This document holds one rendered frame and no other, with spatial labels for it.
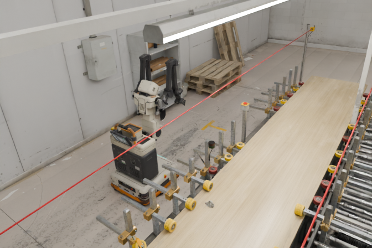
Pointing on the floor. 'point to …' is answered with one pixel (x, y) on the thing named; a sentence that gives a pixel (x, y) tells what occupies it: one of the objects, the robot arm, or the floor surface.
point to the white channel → (134, 14)
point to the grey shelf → (133, 40)
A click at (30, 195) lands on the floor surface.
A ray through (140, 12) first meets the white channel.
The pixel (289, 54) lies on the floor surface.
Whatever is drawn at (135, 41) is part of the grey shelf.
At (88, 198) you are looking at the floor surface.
